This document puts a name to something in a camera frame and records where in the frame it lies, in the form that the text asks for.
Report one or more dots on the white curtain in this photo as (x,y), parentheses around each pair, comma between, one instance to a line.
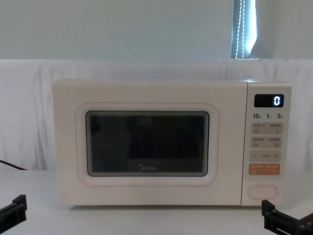
(286,27)
(110,27)

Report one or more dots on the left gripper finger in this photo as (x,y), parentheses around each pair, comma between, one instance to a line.
(18,206)

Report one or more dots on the cream microwave oven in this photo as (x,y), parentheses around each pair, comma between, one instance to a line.
(146,93)

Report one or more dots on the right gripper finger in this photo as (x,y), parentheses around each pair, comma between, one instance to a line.
(269,215)

